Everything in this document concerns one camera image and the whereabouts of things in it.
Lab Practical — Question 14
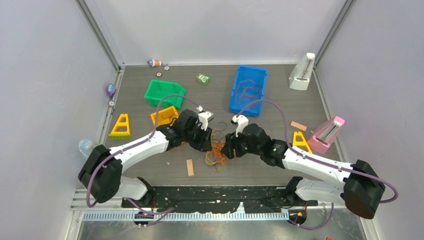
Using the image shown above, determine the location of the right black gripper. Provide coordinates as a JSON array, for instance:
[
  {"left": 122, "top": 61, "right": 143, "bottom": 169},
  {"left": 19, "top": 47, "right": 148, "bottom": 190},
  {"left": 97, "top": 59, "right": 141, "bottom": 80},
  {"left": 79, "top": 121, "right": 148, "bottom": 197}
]
[{"left": 221, "top": 130, "right": 262, "bottom": 160}]

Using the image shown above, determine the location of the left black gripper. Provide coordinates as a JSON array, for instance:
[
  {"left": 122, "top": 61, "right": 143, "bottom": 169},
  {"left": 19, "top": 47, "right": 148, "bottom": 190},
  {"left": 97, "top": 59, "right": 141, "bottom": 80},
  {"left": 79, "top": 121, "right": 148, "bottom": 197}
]
[{"left": 183, "top": 122, "right": 212, "bottom": 152}]

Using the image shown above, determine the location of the coloured cable bundle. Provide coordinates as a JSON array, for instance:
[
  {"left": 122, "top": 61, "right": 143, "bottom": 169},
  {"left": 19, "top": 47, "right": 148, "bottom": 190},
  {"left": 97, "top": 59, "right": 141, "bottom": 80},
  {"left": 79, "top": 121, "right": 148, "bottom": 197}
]
[{"left": 197, "top": 121, "right": 231, "bottom": 172}]

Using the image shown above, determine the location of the red cable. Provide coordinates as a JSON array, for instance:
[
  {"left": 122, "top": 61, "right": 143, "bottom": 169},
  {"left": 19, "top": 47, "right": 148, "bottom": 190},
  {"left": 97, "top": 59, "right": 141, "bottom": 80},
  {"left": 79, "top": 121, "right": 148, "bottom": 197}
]
[{"left": 234, "top": 78, "right": 263, "bottom": 109}]

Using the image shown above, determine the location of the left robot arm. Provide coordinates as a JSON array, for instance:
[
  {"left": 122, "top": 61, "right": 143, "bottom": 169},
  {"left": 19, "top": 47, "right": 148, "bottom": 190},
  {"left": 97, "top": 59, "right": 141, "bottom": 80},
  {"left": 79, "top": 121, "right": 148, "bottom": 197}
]
[{"left": 78, "top": 109, "right": 213, "bottom": 207}]

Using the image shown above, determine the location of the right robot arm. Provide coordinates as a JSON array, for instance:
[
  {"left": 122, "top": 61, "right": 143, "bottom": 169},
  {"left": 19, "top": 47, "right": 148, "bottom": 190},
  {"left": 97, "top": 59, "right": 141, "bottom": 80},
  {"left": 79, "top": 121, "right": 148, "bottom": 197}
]
[{"left": 221, "top": 123, "right": 386, "bottom": 219}]

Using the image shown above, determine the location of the orange plastic bin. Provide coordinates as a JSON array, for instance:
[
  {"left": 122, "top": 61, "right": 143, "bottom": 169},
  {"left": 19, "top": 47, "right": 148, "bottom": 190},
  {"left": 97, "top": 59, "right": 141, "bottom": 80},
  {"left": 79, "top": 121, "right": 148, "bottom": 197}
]
[{"left": 150, "top": 105, "right": 179, "bottom": 127}]

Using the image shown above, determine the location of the blue plastic bin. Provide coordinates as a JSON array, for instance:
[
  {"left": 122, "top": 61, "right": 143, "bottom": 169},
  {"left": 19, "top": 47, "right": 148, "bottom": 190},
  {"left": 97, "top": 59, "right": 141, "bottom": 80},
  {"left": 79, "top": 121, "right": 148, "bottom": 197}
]
[{"left": 228, "top": 65, "right": 268, "bottom": 117}]

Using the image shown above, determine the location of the yellow triangle block right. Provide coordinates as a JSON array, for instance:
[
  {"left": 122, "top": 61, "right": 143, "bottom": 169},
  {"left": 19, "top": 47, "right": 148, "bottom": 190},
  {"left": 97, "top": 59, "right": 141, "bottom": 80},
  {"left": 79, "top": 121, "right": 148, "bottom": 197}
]
[{"left": 292, "top": 131, "right": 313, "bottom": 154}]

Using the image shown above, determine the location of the yellow triangle block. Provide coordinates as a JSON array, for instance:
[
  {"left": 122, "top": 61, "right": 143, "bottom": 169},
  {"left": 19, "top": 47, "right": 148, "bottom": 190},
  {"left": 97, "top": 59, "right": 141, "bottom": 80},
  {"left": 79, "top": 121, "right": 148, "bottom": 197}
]
[
  {"left": 292, "top": 131, "right": 313, "bottom": 154},
  {"left": 108, "top": 113, "right": 131, "bottom": 139}
]

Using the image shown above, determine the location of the green number tile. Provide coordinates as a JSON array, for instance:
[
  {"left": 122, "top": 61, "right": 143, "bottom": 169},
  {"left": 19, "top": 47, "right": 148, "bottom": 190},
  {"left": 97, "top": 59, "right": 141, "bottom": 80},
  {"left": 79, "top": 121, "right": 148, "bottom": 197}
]
[{"left": 196, "top": 73, "right": 211, "bottom": 85}]

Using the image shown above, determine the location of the small pink wooden block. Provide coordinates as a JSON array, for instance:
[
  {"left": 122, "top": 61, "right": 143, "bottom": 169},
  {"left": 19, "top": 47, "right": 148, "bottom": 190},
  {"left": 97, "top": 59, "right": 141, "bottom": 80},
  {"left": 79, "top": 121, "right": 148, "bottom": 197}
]
[{"left": 290, "top": 121, "right": 308, "bottom": 131}]

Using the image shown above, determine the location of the green plastic bin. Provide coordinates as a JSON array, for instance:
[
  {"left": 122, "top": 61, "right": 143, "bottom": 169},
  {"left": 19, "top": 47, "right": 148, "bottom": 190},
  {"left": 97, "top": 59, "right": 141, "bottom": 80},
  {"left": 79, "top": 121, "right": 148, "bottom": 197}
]
[{"left": 144, "top": 79, "right": 186, "bottom": 109}]

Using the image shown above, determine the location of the yellow triangle block left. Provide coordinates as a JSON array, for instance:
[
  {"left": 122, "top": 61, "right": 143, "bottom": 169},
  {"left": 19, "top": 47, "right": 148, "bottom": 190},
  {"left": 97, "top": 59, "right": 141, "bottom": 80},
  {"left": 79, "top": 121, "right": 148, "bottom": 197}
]
[{"left": 108, "top": 113, "right": 131, "bottom": 139}]

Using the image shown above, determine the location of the pink metronome box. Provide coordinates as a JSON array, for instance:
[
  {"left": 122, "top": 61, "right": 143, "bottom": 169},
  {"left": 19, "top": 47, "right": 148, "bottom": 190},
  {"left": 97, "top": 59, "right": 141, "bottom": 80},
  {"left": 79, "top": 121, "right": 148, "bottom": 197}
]
[{"left": 307, "top": 116, "right": 345, "bottom": 155}]

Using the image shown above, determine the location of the white metronome box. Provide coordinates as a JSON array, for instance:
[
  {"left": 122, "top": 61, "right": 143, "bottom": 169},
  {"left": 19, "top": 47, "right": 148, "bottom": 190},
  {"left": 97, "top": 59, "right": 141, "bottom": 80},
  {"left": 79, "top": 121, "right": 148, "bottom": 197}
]
[{"left": 289, "top": 52, "right": 316, "bottom": 91}]

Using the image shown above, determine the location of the small toy figure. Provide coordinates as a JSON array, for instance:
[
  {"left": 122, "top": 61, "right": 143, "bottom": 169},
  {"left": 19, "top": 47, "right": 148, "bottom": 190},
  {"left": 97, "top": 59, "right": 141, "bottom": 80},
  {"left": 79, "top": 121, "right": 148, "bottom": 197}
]
[{"left": 146, "top": 59, "right": 162, "bottom": 67}]

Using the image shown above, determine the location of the purple round toy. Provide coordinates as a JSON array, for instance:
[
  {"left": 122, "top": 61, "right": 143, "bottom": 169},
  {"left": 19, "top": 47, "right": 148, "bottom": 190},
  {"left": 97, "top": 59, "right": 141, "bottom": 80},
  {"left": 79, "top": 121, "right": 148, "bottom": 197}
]
[{"left": 105, "top": 83, "right": 117, "bottom": 97}]

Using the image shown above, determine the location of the clear plastic bottle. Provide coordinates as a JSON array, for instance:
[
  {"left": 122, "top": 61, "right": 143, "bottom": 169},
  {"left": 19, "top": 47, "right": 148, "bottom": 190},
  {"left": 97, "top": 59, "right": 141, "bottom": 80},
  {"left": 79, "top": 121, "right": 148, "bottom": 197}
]
[{"left": 78, "top": 138, "right": 99, "bottom": 159}]

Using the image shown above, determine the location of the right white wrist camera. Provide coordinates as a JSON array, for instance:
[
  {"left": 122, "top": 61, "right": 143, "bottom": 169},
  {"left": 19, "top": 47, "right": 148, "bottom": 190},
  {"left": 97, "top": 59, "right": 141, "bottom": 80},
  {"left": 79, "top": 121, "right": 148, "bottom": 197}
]
[{"left": 230, "top": 114, "right": 249, "bottom": 138}]

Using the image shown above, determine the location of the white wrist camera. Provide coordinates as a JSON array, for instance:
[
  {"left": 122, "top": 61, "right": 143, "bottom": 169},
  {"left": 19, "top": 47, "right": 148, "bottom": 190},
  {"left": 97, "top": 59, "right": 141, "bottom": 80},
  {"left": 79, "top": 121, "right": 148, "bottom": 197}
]
[
  {"left": 196, "top": 105, "right": 214, "bottom": 131},
  {"left": 230, "top": 114, "right": 249, "bottom": 138}
]

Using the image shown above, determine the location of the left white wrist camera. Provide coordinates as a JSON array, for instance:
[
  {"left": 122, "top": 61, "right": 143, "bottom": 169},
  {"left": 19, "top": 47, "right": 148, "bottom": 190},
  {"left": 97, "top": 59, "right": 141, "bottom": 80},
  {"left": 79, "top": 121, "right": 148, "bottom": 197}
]
[{"left": 196, "top": 105, "right": 214, "bottom": 131}]

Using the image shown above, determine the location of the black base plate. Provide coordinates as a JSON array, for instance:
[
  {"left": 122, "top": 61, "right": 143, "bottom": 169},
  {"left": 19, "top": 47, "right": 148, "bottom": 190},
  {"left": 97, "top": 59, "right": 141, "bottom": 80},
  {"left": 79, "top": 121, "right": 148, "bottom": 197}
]
[{"left": 135, "top": 185, "right": 318, "bottom": 214}]

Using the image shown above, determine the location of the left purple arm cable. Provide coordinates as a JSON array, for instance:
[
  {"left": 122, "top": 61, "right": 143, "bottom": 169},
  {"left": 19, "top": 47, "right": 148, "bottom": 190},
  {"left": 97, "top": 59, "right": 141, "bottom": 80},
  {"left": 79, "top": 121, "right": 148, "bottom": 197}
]
[{"left": 86, "top": 94, "right": 203, "bottom": 228}]

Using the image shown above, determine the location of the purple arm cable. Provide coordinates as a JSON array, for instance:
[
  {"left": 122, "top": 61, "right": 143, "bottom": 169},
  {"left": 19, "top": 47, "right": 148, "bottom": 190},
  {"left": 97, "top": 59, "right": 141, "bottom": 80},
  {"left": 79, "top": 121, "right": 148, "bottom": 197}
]
[
  {"left": 86, "top": 94, "right": 203, "bottom": 228},
  {"left": 236, "top": 99, "right": 399, "bottom": 230}
]

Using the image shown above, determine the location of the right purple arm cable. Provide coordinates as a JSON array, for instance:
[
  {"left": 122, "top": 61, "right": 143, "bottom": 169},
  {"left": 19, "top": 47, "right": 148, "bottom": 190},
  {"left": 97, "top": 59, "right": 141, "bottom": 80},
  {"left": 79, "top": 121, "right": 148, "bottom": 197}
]
[{"left": 236, "top": 99, "right": 399, "bottom": 230}]

